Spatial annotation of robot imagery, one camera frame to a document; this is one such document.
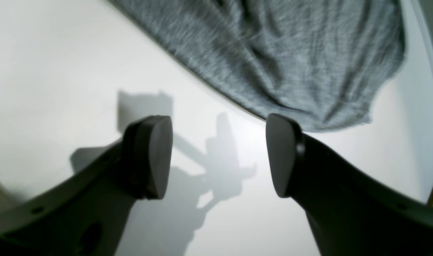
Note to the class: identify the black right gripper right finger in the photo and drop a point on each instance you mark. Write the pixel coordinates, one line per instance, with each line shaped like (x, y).
(350, 213)

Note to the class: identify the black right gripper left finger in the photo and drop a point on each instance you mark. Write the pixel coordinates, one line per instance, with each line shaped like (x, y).
(86, 214)

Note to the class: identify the grey long-sleeve T-shirt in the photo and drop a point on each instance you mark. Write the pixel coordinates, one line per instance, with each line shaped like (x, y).
(319, 62)

